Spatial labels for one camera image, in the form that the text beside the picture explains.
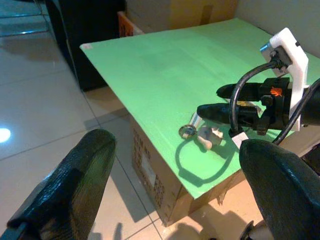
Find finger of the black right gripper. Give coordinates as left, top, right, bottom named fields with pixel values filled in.
left=196, top=102, right=241, bottom=125
left=216, top=83, right=262, bottom=100

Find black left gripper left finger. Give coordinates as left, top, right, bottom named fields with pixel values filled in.
left=0, top=128, right=118, bottom=240

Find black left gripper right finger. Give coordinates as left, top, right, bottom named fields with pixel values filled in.
left=239, top=138, right=320, bottom=240

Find keys with pale charm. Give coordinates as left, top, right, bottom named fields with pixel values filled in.
left=178, top=112, right=225, bottom=152

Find green board sheet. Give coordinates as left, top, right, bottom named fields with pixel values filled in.
left=79, top=17, right=320, bottom=200

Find plain cardboard box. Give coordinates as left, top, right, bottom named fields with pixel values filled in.
left=126, top=0, right=240, bottom=33

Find printed cardboard box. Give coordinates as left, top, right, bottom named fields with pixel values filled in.
left=129, top=117, right=256, bottom=227

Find orange box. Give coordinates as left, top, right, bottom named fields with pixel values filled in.
left=116, top=11, right=145, bottom=38

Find black cabinet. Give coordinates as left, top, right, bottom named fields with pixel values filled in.
left=44, top=0, right=126, bottom=92

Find glass table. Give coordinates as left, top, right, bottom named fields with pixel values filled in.
left=0, top=0, right=50, bottom=38

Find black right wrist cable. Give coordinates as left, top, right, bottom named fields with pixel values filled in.
left=228, top=49, right=320, bottom=150

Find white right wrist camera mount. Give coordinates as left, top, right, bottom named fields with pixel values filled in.
left=259, top=27, right=311, bottom=132

